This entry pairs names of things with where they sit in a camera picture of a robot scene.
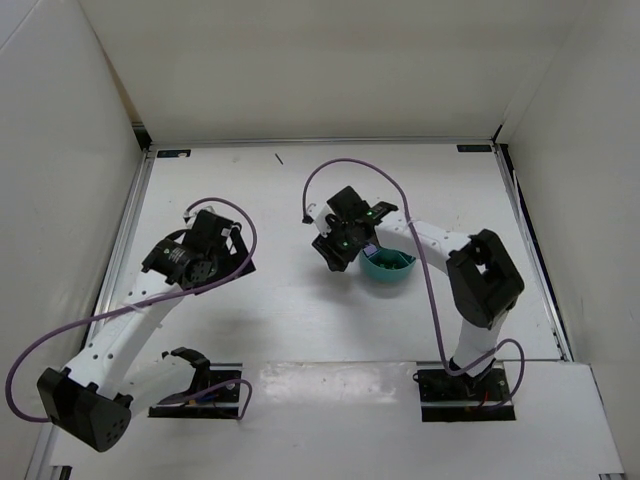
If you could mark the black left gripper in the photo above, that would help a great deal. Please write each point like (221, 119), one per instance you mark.
(240, 250)

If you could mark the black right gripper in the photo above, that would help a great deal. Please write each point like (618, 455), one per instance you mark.
(329, 251)

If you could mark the lavender square lego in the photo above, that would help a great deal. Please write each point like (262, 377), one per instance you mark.
(370, 250)

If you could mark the green square lego brick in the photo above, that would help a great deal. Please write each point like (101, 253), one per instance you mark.
(389, 264)

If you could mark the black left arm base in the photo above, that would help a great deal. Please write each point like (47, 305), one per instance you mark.
(222, 404)

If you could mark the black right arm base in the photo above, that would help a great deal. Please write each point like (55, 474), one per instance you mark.
(447, 399)

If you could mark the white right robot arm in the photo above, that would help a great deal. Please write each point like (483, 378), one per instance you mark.
(484, 281)

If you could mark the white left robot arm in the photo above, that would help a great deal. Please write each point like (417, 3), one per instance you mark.
(96, 394)

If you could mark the teal round divided container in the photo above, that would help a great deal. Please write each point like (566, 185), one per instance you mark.
(369, 266)

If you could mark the blue left corner label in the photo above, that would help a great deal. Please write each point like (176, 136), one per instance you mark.
(173, 153)

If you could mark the blue corner label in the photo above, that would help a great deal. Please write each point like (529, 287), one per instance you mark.
(474, 148)
(173, 153)

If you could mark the blue right corner label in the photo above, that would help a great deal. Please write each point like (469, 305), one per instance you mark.
(474, 148)

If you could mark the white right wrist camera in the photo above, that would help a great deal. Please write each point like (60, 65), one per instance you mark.
(323, 218)

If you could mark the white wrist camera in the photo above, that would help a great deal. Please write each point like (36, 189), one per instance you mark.
(323, 218)
(190, 216)

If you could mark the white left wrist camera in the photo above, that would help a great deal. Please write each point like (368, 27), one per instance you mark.
(190, 216)

